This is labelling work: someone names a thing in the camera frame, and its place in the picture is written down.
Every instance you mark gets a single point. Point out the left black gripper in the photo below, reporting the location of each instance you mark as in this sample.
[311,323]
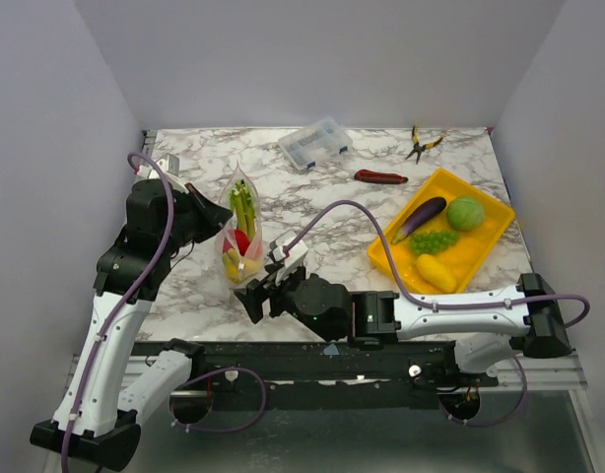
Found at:
[214,216]

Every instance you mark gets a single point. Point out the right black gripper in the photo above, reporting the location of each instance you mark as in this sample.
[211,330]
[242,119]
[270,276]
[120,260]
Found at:
[265,296]

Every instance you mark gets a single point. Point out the yellow toy banana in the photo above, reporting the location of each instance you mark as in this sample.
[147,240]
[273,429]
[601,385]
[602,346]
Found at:
[239,268]

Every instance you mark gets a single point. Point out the toy celery stalk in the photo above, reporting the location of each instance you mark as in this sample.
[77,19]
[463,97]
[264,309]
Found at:
[243,202]

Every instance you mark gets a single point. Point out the red toy apple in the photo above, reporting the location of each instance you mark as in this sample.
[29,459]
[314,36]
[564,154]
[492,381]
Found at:
[242,241]

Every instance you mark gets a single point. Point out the clear zip top bag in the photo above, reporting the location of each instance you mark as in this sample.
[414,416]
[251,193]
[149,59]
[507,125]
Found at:
[225,239]

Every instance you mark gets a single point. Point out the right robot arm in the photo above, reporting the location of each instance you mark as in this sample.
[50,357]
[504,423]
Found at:
[523,318]

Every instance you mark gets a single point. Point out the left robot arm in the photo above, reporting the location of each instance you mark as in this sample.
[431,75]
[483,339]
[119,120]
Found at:
[98,421]

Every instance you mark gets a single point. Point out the clear plastic organizer box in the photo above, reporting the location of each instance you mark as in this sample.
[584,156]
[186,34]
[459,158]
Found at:
[316,144]

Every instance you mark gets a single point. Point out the red black utility knife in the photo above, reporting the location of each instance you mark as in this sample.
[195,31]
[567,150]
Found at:
[369,176]

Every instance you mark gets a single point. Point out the green toy grapes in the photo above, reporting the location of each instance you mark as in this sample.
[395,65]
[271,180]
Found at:
[433,242]

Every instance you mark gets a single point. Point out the yellow toy lemon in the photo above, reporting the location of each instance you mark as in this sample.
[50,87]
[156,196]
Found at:
[436,273]

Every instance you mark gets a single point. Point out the yellow plastic tray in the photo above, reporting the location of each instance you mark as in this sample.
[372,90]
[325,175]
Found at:
[461,252]

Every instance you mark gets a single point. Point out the purple toy eggplant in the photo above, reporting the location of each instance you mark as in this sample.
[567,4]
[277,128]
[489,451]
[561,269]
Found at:
[421,215]

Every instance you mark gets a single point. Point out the yellow black pliers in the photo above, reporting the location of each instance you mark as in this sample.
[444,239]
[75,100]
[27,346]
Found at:
[420,148]

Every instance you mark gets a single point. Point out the green toy cabbage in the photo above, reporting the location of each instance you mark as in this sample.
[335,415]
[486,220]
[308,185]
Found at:
[465,214]

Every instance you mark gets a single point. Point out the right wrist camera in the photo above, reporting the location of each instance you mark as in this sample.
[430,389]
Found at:
[289,256]

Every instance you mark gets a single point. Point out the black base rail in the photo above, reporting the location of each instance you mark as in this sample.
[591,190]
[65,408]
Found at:
[321,376]

